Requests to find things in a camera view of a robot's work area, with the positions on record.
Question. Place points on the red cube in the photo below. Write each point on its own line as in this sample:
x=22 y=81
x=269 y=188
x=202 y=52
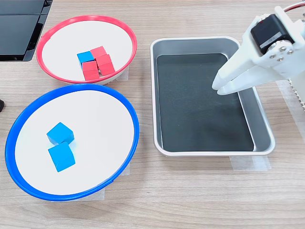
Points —
x=104 y=64
x=98 y=51
x=90 y=70

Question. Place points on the black mat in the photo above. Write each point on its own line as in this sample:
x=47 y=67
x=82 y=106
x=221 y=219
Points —
x=202 y=119

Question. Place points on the clear adhesive tape strip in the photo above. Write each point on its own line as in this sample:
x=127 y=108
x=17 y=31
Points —
x=286 y=95
x=97 y=195
x=126 y=170
x=250 y=163
x=124 y=74

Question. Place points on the steel tray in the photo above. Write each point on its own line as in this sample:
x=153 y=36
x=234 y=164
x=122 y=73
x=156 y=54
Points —
x=190 y=45

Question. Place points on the red-rimmed white plate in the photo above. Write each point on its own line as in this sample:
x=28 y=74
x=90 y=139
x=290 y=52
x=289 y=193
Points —
x=59 y=47

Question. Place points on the black flat electronic device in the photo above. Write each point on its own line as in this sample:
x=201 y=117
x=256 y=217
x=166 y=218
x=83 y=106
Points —
x=16 y=31

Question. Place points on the blue-rimmed white plate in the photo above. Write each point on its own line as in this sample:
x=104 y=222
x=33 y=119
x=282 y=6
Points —
x=100 y=124

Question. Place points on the blue cube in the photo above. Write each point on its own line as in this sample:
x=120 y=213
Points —
x=59 y=132
x=84 y=56
x=62 y=156

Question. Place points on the small black object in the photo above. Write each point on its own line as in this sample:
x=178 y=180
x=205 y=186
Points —
x=1 y=106

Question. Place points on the pale perforated plate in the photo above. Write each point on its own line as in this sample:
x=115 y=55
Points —
x=300 y=101

